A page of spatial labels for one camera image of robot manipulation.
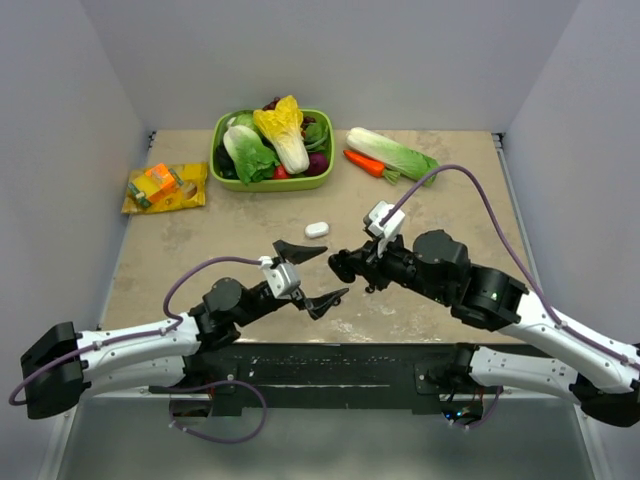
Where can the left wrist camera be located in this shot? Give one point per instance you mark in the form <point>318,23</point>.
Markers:
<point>282,275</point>

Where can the round green cabbage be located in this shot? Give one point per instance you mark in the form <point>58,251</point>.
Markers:
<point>243,119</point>

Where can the white earbud charging case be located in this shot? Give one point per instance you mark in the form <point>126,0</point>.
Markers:
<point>316,230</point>

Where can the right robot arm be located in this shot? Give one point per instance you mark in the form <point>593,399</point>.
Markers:
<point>577,364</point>

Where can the orange juice box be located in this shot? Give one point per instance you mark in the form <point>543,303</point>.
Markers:
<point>153,185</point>

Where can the dark red grapes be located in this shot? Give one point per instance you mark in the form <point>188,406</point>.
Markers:
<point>272,105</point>

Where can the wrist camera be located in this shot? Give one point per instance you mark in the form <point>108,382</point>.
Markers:
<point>282,275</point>
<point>383,224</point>

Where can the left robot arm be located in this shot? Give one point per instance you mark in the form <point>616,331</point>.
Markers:
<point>66,365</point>

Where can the dark green leafy vegetable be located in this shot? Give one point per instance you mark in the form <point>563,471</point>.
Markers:
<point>315,135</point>

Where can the yellow snack bag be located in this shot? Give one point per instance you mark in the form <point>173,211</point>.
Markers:
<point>192,194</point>

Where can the purple onion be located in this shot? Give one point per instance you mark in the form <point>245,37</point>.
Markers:
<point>318,164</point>

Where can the black earbud charging case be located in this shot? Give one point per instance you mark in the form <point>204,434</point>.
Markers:
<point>339,263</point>

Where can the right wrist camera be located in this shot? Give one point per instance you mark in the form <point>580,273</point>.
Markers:
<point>383,224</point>

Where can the green plastic basket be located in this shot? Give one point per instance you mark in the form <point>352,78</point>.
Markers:
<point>299,183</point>

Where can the green lettuce in basket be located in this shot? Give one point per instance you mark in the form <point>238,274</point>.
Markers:
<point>253,161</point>

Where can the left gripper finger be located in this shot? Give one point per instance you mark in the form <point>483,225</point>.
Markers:
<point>297,254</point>
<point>318,307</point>

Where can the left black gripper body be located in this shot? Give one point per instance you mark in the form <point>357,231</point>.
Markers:
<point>296,299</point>

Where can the yellow napa cabbage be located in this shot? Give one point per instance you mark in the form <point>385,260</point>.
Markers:
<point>282,128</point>

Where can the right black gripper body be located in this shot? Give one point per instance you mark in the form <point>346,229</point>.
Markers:
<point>397,263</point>

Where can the orange toy carrot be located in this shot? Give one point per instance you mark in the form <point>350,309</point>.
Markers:
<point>373,167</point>

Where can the napa cabbage on table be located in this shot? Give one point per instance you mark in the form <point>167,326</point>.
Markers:
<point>393,155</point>

